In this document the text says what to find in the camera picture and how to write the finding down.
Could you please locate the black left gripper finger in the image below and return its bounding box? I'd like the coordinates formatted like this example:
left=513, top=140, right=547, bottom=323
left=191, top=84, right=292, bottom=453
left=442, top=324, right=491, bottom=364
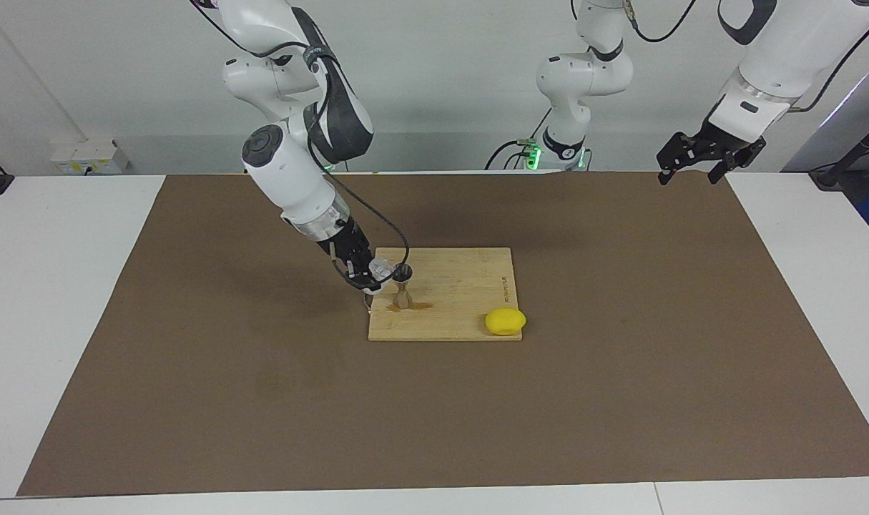
left=709, top=137, right=767, bottom=185
left=656, top=132, right=701, bottom=185

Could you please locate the steel cocktail jigger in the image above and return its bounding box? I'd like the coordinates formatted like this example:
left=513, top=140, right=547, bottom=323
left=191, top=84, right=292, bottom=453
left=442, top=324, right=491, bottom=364
left=391, top=263, right=415, bottom=310

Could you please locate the grey slanted panel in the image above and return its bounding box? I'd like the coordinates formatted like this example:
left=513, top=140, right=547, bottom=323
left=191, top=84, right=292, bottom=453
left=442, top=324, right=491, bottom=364
left=781, top=46, right=869, bottom=172

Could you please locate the black stand with pole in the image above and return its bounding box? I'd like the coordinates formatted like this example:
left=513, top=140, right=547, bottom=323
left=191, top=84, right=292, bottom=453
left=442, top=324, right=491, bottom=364
left=810, top=111, right=869, bottom=191

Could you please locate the bamboo cutting board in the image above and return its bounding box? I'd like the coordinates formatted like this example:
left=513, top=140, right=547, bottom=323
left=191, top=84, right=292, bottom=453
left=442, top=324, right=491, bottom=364
left=363, top=247, right=524, bottom=343

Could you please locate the yellow lemon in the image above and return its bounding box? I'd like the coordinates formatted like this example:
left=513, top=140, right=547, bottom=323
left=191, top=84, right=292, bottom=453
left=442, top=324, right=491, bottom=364
left=484, top=307, right=528, bottom=337

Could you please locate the brown table mat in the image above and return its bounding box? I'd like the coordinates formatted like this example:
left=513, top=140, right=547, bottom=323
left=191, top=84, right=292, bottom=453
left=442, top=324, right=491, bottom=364
left=16, top=170, right=869, bottom=498

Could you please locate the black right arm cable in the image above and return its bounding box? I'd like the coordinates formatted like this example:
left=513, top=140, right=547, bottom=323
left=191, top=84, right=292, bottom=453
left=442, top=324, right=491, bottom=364
left=191, top=0, right=411, bottom=280

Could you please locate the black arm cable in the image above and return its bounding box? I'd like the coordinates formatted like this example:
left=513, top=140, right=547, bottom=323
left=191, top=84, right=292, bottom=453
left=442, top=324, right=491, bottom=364
left=191, top=0, right=411, bottom=280
left=624, top=0, right=869, bottom=114

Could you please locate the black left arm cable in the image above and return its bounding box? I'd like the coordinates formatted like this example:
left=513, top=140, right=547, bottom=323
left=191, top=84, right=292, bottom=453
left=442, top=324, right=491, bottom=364
left=624, top=0, right=869, bottom=114

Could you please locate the black left base cable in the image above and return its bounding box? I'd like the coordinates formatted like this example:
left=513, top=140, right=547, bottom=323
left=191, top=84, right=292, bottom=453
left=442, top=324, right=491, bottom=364
left=485, top=107, right=554, bottom=171

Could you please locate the white wall socket box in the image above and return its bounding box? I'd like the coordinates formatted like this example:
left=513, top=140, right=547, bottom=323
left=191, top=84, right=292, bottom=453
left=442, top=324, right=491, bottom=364
left=50, top=139, right=131, bottom=176

